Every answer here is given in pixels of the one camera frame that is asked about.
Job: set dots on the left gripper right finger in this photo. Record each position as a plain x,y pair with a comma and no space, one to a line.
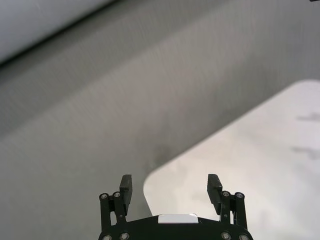
216,195

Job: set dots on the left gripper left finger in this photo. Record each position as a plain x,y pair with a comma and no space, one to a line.
125,197

